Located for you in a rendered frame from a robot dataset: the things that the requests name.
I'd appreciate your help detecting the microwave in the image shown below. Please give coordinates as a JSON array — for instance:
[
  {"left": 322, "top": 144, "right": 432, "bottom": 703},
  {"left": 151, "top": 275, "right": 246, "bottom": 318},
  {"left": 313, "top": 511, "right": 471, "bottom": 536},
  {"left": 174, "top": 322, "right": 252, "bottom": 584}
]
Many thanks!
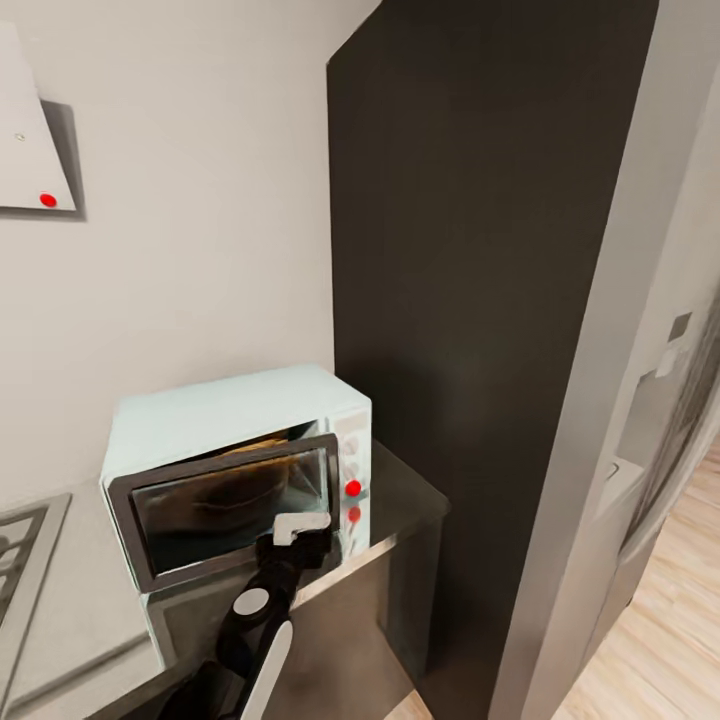
[{"left": 99, "top": 363, "right": 372, "bottom": 593}]

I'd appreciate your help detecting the popcorn bag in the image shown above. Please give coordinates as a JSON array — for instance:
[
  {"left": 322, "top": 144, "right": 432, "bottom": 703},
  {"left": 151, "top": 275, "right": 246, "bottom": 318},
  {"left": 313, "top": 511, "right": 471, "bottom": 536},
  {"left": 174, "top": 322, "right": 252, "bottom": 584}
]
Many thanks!
[{"left": 183, "top": 428, "right": 289, "bottom": 463}]

